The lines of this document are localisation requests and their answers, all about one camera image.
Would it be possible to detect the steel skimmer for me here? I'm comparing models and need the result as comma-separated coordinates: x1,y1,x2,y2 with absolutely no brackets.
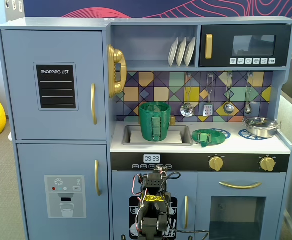
180,72,195,118

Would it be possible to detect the steel pot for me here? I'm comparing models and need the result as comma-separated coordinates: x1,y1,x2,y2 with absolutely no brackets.
241,116,282,139

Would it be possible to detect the blue fridge door with board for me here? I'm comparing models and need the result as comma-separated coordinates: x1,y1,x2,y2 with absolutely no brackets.
0,29,107,141

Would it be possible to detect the green lid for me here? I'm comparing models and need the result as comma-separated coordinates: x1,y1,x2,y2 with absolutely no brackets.
191,128,227,148

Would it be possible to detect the steel ladle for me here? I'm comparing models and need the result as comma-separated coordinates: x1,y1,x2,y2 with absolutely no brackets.
223,71,235,114

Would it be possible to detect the blue oven door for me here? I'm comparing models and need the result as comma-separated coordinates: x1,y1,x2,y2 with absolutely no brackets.
196,172,287,240

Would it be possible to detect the gold oven handle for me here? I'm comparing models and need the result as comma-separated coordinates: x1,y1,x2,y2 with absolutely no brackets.
219,181,262,190

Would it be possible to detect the black shopping list board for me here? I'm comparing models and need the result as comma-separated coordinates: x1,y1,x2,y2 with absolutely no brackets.
33,62,79,112

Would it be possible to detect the black cable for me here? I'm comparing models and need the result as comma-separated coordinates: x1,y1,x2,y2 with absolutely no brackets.
172,228,210,240

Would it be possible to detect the gold dishwasher handle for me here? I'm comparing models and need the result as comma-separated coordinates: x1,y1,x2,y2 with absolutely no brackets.
183,195,189,230

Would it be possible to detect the gold stove knob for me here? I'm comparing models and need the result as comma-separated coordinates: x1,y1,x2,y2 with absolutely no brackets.
208,155,224,172
259,156,277,173

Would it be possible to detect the blue toy kitchen unit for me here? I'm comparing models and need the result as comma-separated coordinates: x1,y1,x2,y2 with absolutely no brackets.
0,16,292,240

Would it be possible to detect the blue dishwasher door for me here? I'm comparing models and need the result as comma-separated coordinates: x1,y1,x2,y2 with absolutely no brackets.
111,170,198,240

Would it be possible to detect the gold microwave handle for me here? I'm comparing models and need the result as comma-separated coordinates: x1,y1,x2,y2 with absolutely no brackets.
205,33,213,60

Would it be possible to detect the white toy plate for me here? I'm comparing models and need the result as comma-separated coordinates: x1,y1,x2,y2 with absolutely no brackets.
167,37,179,68
175,37,187,68
184,36,196,68

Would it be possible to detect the grey water dispenser sticker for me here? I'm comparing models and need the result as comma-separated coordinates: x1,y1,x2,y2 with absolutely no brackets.
43,174,87,219

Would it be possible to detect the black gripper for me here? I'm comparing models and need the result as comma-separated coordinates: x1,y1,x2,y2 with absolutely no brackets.
153,164,168,176

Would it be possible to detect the steel pot lid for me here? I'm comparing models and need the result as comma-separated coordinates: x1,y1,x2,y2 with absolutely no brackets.
244,117,279,129

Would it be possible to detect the gold fridge door handle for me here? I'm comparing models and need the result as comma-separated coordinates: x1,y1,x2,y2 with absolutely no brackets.
94,159,102,197
90,83,98,126

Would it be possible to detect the steel spoon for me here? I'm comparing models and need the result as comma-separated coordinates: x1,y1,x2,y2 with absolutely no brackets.
244,71,254,115

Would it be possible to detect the blue fridge door with dispenser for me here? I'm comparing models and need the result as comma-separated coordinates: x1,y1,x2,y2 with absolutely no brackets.
16,143,111,240

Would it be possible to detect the black toy microwave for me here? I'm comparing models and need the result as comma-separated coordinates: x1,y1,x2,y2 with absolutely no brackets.
198,23,292,68

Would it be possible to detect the green recipient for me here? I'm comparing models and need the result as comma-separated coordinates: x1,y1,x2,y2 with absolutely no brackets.
138,101,172,143

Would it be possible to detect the steel slotted spatula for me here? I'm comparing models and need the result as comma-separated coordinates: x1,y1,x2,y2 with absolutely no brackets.
202,72,214,118

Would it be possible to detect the gold toy telephone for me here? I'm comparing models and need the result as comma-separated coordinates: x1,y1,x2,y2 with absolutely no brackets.
107,44,128,99

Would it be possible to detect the grey toy sink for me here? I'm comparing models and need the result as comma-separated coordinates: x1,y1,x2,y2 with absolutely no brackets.
121,124,194,147

